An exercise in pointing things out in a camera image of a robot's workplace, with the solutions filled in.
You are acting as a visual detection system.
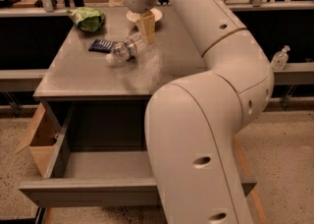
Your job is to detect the clear plastic water bottle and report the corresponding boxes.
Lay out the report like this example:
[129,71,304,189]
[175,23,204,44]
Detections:
[105,32,146,63]

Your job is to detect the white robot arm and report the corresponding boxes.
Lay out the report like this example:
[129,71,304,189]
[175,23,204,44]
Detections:
[124,0,274,224]

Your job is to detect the grey drawer cabinet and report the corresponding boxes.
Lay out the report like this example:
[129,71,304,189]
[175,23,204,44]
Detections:
[32,4,210,131]

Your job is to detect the open grey top drawer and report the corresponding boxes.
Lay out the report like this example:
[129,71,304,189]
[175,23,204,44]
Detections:
[20,97,246,217]

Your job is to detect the clear sanitizer pump bottle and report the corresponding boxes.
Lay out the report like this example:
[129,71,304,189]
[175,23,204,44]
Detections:
[271,45,290,70]

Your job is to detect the white paper bowl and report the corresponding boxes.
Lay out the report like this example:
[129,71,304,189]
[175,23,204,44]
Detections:
[127,8,163,23]

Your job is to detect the green chip bag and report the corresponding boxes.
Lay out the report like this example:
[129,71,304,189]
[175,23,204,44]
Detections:
[66,7,105,32]

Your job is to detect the dark blue snack packet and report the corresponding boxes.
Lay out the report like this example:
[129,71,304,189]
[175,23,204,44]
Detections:
[88,39,117,53]

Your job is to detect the cardboard box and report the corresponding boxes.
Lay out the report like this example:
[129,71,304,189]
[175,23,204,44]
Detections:
[15,104,61,177]

